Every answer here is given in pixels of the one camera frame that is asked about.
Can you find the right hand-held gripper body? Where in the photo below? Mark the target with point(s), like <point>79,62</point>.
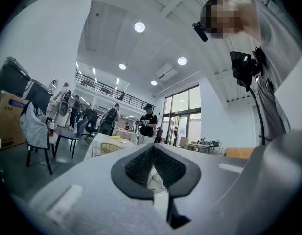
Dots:
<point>275,168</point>

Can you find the cardboard box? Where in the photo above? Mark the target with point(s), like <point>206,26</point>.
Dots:
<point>11,121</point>

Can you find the clear drink bottle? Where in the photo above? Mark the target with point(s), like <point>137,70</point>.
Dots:
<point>52,128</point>

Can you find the cluttered desk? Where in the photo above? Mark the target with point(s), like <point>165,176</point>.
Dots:
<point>202,146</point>

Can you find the wooden table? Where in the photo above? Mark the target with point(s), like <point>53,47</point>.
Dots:
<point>239,153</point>

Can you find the white cylindrical appliance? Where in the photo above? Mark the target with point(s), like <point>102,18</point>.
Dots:
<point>62,112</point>

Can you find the small yellow object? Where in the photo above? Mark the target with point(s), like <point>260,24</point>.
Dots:
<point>115,137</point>

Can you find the ceiling air conditioner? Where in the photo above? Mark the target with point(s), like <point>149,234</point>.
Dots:
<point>166,72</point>

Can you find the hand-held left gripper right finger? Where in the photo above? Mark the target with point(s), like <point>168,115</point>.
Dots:
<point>209,204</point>

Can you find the white plate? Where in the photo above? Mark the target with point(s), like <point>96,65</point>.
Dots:
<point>123,142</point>

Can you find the glass entrance doors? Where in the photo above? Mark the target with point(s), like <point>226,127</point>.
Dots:
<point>182,101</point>

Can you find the person's grey shirt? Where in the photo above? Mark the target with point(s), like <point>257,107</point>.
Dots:
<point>275,33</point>

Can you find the blue chair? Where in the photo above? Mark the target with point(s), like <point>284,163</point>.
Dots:
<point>81,127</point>

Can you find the black chair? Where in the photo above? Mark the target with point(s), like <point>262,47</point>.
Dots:
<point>49,160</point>

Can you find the black storage bin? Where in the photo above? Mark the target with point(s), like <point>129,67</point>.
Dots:
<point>40,97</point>
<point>11,79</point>

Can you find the cloth-covered table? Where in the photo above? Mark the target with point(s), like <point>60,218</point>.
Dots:
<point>99,141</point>

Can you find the black chest-mounted device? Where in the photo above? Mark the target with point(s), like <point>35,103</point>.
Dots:
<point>240,67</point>

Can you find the person's head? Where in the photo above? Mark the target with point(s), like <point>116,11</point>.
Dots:
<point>226,16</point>

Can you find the black balcony railing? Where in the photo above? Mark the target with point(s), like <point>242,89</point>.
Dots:
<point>109,90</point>

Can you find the round ceiling light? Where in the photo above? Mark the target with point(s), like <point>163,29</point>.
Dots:
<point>139,27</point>
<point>153,83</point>
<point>182,60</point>
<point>122,66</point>

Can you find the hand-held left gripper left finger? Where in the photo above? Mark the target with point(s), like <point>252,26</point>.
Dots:
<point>104,204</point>

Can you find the black head-worn camera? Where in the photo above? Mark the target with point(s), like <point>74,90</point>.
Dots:
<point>199,31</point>

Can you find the grey jacket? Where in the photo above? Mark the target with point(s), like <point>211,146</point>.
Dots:
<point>34,128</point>

